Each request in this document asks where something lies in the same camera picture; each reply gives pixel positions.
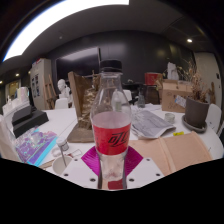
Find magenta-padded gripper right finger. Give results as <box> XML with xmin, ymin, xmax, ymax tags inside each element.
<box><xmin>122</xmin><ymin>145</ymin><xmax>165</xmax><ymax>190</ymax></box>

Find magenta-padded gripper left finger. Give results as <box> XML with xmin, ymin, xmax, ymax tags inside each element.
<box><xmin>61</xmin><ymin>145</ymin><xmax>102</xmax><ymax>190</ymax></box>

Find clear bottle with red label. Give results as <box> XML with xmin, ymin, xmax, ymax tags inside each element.
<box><xmin>89</xmin><ymin>59</ymin><xmax>133</xmax><ymax>191</ymax></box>

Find thin dark brush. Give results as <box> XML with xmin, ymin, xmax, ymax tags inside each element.
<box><xmin>59</xmin><ymin>146</ymin><xmax>68</xmax><ymax>168</ymax></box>

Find small white-capped jar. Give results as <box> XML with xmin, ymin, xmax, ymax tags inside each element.
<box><xmin>55</xmin><ymin>136</ymin><xmax>70</xmax><ymax>153</ymax></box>

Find grey newspaper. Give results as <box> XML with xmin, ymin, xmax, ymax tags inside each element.
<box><xmin>130</xmin><ymin>109</ymin><xmax>177</xmax><ymax>140</ymax></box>

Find wooden stick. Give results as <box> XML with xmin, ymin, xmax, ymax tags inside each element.
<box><xmin>38</xmin><ymin>158</ymin><xmax>56</xmax><ymax>169</ymax></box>

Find brown sculpture on board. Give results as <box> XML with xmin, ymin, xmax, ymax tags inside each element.
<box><xmin>66</xmin><ymin>70</ymin><xmax>101</xmax><ymax>144</ymax></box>

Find small glass jar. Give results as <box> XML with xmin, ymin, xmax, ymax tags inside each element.
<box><xmin>164</xmin><ymin>112</ymin><xmax>176</xmax><ymax>124</ymax></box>

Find white chair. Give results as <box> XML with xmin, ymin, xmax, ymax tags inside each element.
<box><xmin>121</xmin><ymin>89</ymin><xmax>133</xmax><ymax>103</ymax></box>
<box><xmin>204</xmin><ymin>103</ymin><xmax>223</xmax><ymax>134</ymax></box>
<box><xmin>54</xmin><ymin>97</ymin><xmax>70</xmax><ymax>110</ymax></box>

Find dark plant saucer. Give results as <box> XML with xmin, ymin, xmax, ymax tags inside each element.
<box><xmin>180</xmin><ymin>114</ymin><xmax>208</xmax><ymax>134</ymax></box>

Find black box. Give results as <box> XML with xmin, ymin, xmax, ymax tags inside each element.
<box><xmin>11</xmin><ymin>104</ymin><xmax>50</xmax><ymax>138</ymax></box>

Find brown cardboard box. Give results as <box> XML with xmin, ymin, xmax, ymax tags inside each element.
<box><xmin>160</xmin><ymin>79</ymin><xmax>194</xmax><ymax>114</ymax></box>

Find white plaster bust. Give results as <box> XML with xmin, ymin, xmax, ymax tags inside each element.
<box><xmin>56</xmin><ymin>78</ymin><xmax>72</xmax><ymax>100</ymax></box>

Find dried plant in dark pot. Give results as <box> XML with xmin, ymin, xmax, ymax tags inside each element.
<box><xmin>176</xmin><ymin>59</ymin><xmax>211</xmax><ymax>129</ymax></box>

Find wooden easel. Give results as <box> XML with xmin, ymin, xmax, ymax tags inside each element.
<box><xmin>43</xmin><ymin>73</ymin><xmax>58</xmax><ymax>110</ymax></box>

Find red box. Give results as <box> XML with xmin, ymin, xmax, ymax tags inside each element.
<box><xmin>144</xmin><ymin>72</ymin><xmax>163</xmax><ymax>87</ymax></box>

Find white cabinet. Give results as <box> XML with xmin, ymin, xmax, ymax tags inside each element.
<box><xmin>29</xmin><ymin>58</ymin><xmax>53</xmax><ymax>111</ymax></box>

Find white bag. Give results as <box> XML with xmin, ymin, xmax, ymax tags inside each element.
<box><xmin>166</xmin><ymin>62</ymin><xmax>180</xmax><ymax>81</ymax></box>

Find wooden figure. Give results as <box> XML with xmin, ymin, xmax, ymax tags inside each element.
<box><xmin>209</xmin><ymin>81</ymin><xmax>217</xmax><ymax>104</ymax></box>

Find long ceiling light panel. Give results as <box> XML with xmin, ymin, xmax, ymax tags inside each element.
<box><xmin>3</xmin><ymin>0</ymin><xmax>130</xmax><ymax>63</ymax></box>

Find black wall screen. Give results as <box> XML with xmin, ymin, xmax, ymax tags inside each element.
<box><xmin>54</xmin><ymin>46</ymin><xmax>102</xmax><ymax>82</ymax></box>

